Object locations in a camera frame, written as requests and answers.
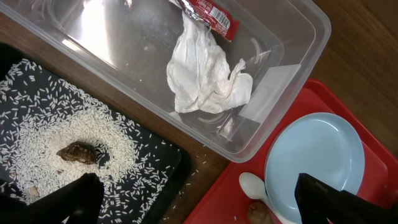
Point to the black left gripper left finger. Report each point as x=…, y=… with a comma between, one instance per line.
x=78, y=202

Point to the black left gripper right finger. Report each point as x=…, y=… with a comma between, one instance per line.
x=319, y=203

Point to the brown food scrap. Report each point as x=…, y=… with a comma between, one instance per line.
x=79, y=151

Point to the light blue plate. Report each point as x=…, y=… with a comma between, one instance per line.
x=323, y=145

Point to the brown carrot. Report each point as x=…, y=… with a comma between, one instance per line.
x=258, y=214

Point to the white plastic spoon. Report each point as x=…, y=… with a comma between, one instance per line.
x=255, y=189

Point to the white rice pile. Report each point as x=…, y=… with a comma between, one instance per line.
x=62, y=149

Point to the white napkin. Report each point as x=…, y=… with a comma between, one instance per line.
x=200, y=76

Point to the red snack wrapper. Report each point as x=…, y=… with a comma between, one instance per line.
x=210, y=14

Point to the black waste tray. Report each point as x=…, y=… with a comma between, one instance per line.
x=161, y=155

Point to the clear plastic waste bin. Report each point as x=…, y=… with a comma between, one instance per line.
x=129, y=44

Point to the red plastic tray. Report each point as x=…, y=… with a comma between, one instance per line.
x=225, y=202

